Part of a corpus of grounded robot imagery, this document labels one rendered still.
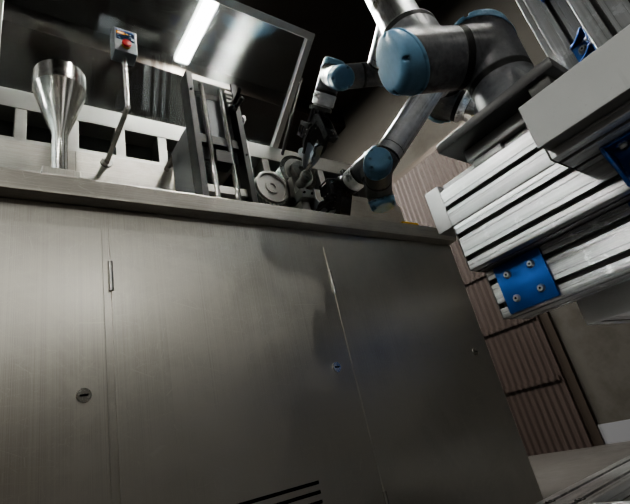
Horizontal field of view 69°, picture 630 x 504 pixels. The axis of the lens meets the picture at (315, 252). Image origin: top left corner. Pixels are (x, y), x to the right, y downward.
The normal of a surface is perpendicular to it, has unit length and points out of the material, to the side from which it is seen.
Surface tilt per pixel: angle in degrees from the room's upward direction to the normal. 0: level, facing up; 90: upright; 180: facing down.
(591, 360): 90
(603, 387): 90
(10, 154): 90
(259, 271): 90
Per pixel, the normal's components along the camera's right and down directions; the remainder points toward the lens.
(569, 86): -0.80, -0.07
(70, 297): 0.55, -0.44
